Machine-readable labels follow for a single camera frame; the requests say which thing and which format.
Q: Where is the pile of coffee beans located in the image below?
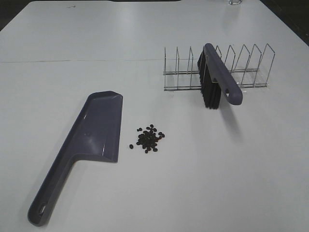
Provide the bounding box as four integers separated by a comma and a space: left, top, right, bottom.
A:
136, 124, 165, 154

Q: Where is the purple plastic dustpan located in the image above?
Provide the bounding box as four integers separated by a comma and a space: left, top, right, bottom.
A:
28, 91, 123, 227

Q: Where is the clear glass at table edge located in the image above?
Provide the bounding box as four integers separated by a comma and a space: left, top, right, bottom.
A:
228, 0, 243, 5

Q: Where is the chrome wire rack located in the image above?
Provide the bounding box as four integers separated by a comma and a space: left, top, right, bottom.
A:
163, 43, 276, 91

